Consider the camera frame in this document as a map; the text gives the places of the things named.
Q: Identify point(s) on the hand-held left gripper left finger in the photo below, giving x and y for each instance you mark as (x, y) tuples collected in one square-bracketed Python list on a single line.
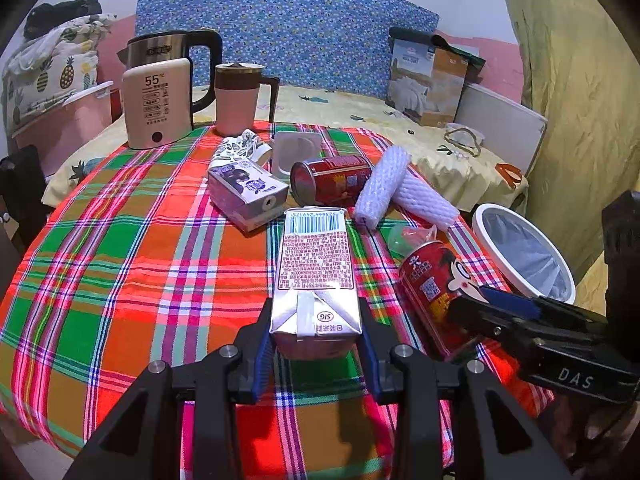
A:
[(262, 360)]

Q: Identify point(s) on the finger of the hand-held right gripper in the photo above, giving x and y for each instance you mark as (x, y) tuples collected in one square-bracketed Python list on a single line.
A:
[(480, 317), (510, 302)]

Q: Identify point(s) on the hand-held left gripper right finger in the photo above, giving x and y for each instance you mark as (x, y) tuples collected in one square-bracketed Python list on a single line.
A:
[(369, 360)]

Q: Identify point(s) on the white round trash bin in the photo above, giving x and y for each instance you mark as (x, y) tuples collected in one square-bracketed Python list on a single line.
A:
[(525, 250)]

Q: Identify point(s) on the red cartoon drink can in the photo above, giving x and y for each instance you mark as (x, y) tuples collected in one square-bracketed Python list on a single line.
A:
[(430, 280)]

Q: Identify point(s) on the silver pink milk carton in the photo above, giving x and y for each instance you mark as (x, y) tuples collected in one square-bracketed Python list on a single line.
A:
[(312, 260)]

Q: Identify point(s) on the white foam net sleeve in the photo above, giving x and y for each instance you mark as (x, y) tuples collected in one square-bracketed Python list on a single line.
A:
[(425, 200), (380, 185)]

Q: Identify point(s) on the white yoghurt cup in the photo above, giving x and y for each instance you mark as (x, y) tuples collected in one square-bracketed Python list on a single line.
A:
[(295, 152)]

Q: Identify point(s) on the person's right hand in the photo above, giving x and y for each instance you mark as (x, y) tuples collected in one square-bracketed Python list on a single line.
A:
[(595, 430)]

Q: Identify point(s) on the clear plastic wrapper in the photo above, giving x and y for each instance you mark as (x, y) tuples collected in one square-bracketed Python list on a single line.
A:
[(405, 237)]

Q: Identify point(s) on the plaid tablecloth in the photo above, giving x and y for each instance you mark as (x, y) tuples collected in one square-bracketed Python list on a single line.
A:
[(125, 270)]

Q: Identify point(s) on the purple milk carton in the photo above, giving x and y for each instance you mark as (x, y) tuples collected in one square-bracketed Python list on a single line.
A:
[(240, 195)]

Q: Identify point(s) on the white panel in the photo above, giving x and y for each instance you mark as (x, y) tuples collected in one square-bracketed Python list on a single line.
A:
[(500, 120)]

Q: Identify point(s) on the white leaf-patterned packet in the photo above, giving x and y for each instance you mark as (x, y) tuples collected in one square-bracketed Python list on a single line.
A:
[(240, 147)]

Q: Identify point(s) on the yellow curtain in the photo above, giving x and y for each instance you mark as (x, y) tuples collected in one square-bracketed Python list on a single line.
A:
[(575, 85)]

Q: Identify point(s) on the printed bedding box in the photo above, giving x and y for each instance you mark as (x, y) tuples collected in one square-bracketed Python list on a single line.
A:
[(425, 80)]

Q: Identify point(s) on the yellow pineapple bed sheet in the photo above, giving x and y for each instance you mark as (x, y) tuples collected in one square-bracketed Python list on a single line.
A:
[(350, 105)]

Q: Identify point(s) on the pink mug with brown lid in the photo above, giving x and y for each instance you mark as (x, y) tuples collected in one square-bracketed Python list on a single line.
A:
[(235, 105)]

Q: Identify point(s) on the beige water warmer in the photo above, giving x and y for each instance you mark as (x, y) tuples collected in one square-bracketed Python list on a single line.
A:
[(155, 105)]

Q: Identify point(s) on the pink storage bin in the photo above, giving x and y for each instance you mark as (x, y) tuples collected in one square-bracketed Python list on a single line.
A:
[(70, 125)]

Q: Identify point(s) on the steel electric kettle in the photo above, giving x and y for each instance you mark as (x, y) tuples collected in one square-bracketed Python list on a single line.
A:
[(165, 47)]

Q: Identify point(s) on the blue floral headboard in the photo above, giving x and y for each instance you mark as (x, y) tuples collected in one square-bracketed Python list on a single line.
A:
[(300, 25)]

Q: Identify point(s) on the pineapple print quilt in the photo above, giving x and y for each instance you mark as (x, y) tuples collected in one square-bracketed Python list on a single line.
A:
[(50, 70)]

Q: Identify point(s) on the dark cloth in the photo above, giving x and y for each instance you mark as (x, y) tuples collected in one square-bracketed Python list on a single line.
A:
[(60, 12)]

